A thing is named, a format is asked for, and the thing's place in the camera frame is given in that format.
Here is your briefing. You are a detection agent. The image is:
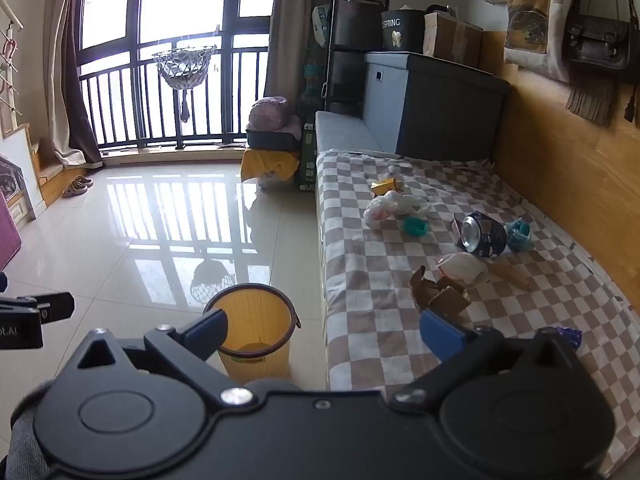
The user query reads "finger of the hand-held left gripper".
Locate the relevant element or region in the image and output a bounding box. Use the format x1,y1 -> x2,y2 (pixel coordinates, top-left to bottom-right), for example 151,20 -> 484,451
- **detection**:
0,291 -> 76,325

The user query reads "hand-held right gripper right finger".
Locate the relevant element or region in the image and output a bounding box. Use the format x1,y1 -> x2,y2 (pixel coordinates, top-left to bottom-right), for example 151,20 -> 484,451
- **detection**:
390,308 -> 584,409

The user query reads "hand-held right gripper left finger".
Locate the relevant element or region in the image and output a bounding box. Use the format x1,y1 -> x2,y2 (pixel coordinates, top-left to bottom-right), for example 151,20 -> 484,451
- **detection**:
62,308 -> 256,407

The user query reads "torn cigarette pack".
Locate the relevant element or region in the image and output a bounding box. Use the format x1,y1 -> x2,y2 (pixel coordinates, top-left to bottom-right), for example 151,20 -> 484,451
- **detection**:
410,265 -> 472,317

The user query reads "yellow plastic wastebasket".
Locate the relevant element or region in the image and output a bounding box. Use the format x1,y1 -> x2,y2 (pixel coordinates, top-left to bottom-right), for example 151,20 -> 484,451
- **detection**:
202,284 -> 302,382

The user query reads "brown paper strip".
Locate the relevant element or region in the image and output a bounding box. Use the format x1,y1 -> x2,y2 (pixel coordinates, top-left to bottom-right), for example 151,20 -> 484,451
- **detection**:
487,260 -> 534,291

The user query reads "teal plastic snack wrapper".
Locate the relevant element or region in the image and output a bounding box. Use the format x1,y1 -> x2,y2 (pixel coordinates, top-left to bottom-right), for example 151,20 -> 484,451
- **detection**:
505,217 -> 535,253

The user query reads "pink board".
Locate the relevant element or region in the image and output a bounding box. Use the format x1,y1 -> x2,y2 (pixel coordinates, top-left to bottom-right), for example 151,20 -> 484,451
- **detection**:
0,197 -> 24,271

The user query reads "brown white checkered blanket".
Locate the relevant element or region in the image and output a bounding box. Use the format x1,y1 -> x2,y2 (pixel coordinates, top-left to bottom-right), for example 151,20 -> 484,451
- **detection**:
315,150 -> 640,480

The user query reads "person's grey clothing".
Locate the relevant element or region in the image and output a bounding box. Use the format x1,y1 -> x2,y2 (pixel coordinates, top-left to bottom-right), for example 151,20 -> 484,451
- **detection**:
0,379 -> 57,480

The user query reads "crushed blue drink can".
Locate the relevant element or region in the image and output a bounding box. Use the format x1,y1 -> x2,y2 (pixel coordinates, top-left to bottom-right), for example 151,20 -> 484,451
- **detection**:
452,211 -> 509,260

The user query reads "purple crumpled wrapper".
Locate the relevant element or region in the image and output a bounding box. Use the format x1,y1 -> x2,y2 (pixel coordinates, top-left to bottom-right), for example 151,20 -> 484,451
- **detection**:
537,326 -> 584,351

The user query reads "white plastic bag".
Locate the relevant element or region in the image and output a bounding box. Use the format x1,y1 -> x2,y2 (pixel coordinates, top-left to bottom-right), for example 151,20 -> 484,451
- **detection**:
363,192 -> 432,229

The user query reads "white framed board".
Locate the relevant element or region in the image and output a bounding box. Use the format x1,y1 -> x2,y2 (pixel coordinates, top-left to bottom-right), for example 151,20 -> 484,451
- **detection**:
0,122 -> 44,222

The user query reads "yellow crumpled packet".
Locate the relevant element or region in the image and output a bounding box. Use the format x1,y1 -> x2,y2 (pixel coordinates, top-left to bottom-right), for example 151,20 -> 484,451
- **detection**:
370,177 -> 405,199

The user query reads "white sack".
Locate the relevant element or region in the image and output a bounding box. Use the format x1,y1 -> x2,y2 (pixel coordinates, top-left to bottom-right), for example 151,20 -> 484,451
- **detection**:
257,170 -> 296,191

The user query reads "yellow cloth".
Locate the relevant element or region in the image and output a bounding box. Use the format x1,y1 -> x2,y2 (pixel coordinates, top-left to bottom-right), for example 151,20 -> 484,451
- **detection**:
240,148 -> 304,186

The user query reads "green carton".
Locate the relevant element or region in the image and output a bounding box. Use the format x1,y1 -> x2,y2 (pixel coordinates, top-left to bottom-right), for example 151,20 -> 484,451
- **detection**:
299,122 -> 319,192

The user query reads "black tray case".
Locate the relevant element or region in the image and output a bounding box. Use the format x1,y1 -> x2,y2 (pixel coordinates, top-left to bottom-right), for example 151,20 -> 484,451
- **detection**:
245,127 -> 304,151

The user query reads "black balcony railing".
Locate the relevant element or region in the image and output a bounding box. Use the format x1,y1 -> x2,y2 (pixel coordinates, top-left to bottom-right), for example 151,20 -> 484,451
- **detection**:
77,47 -> 271,151

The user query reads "beige brown curtain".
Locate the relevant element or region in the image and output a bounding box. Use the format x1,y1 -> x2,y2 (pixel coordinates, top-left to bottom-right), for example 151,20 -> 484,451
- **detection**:
42,0 -> 106,171
263,0 -> 341,111

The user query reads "pink stuffed bag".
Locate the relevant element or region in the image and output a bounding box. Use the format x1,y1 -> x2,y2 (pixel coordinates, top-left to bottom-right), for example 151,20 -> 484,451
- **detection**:
246,96 -> 301,131

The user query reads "grey mattress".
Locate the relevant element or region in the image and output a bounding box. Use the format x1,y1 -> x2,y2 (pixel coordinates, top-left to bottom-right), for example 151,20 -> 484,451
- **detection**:
315,110 -> 386,158

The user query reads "grey fabric storage box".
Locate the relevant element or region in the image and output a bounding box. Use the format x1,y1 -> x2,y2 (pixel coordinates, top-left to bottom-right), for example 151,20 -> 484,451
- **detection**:
363,51 -> 511,161

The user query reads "white clothes rack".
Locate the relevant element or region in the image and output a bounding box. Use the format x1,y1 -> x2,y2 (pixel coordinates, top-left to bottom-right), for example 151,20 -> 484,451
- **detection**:
0,2 -> 26,136

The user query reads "hanging net basket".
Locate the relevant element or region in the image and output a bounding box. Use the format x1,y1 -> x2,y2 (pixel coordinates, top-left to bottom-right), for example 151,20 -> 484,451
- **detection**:
151,46 -> 217,122

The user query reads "teal patterned bag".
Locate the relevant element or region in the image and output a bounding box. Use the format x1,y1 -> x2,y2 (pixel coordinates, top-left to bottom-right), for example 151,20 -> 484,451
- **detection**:
300,47 -> 329,111

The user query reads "cardboard box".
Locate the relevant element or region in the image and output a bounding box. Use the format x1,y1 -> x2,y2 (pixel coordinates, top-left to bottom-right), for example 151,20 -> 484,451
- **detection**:
424,11 -> 485,69

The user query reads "black round box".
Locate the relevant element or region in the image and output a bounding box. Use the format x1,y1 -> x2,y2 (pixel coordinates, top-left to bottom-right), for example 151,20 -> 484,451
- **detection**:
381,8 -> 427,54

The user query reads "white green paper pack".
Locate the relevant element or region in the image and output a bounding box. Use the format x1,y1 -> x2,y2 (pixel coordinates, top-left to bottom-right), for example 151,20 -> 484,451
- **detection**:
312,5 -> 334,44

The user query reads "black drawer tower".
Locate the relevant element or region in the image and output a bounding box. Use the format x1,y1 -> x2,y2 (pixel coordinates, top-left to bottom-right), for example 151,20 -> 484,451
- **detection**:
327,0 -> 392,117

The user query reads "white decorative pillow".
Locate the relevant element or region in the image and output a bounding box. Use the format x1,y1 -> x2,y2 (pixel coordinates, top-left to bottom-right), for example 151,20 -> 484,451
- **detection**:
504,0 -> 581,84

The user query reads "brown leather fringed bag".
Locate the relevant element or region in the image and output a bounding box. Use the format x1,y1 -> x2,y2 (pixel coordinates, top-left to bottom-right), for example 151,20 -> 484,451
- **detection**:
564,0 -> 634,127

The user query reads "wooden wall panel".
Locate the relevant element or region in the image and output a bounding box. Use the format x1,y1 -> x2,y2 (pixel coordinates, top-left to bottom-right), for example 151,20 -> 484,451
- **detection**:
482,30 -> 640,306

